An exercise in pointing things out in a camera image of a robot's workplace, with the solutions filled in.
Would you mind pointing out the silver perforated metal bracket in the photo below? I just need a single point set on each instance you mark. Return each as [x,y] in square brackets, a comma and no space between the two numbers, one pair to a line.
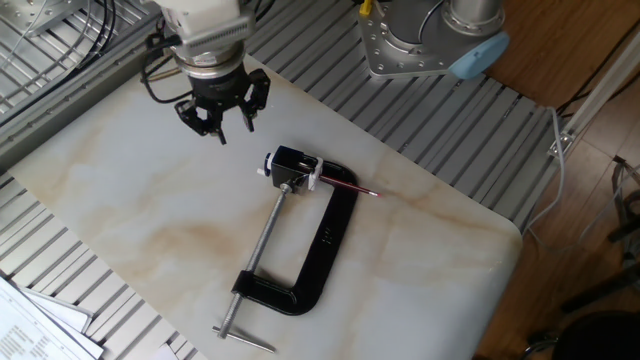
[40,12]

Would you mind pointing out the single printed paper sheet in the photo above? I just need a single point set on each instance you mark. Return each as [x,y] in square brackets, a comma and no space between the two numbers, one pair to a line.
[165,353]

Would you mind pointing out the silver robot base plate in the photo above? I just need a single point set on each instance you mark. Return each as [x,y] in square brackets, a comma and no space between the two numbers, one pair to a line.
[385,55]

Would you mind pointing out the stack of printed papers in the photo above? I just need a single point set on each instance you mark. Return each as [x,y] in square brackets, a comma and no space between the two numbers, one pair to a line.
[30,330]

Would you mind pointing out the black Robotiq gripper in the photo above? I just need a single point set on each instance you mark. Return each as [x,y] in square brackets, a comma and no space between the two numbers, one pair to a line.
[220,92]

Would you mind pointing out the black crank pencil sharpener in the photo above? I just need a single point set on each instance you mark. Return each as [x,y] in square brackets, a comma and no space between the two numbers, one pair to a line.
[285,165]

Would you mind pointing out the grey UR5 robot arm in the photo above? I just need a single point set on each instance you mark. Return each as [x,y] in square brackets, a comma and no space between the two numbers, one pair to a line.
[480,52]

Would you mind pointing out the yellow plastic clip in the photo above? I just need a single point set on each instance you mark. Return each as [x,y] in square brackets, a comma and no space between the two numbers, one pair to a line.
[366,7]

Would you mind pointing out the black C-clamp with steel screw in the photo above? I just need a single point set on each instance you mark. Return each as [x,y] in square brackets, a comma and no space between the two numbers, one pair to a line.
[327,235]

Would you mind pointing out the aluminium frame profile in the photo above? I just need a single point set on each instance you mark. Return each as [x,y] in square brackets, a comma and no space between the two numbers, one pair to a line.
[600,85]

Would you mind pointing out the marble pattern board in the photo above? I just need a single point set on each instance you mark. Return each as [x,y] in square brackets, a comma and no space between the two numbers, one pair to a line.
[150,200]

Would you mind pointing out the red pencil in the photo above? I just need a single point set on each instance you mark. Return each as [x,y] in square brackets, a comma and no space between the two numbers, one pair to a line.
[350,187]

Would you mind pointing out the grey aluminium rail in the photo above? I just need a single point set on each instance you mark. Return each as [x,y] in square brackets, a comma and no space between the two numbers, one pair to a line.
[60,115]

